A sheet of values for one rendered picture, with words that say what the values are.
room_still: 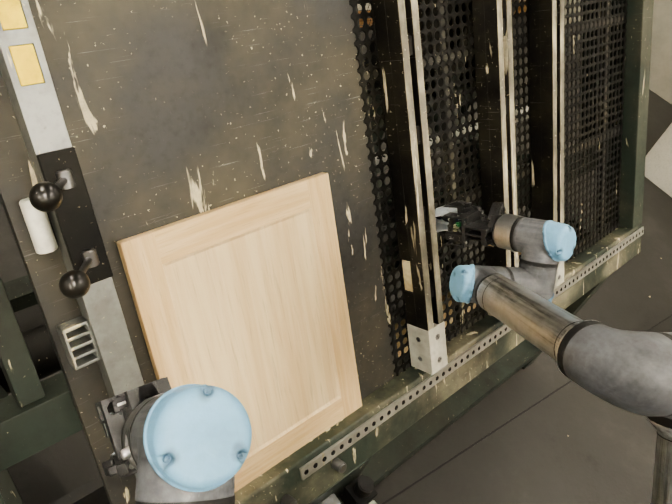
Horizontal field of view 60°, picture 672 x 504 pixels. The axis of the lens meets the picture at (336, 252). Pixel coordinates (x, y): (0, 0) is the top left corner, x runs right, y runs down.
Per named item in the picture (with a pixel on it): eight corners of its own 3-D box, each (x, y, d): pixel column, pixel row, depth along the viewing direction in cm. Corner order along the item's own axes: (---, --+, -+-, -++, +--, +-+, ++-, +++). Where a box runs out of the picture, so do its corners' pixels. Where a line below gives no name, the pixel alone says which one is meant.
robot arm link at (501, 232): (528, 211, 123) (529, 247, 126) (509, 208, 126) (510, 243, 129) (508, 222, 119) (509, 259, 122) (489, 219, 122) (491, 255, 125)
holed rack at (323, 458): (301, 479, 124) (302, 480, 124) (298, 468, 123) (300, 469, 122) (642, 233, 219) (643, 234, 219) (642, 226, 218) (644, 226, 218)
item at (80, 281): (82, 269, 88) (60, 306, 75) (74, 245, 86) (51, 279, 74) (108, 264, 88) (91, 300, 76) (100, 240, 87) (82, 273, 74)
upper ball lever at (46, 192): (57, 192, 83) (30, 218, 71) (49, 166, 82) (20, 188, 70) (84, 187, 84) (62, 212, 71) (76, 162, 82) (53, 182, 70)
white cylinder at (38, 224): (15, 200, 83) (34, 252, 86) (21, 203, 81) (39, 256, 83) (37, 194, 84) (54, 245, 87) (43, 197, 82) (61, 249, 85)
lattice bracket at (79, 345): (69, 364, 92) (75, 370, 90) (55, 325, 90) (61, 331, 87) (94, 353, 94) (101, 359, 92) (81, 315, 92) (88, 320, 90)
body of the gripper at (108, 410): (159, 380, 68) (184, 369, 57) (182, 451, 67) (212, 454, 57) (90, 405, 64) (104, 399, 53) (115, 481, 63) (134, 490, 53)
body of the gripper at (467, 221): (441, 213, 130) (486, 221, 121) (464, 202, 135) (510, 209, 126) (443, 245, 133) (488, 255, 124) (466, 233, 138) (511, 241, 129)
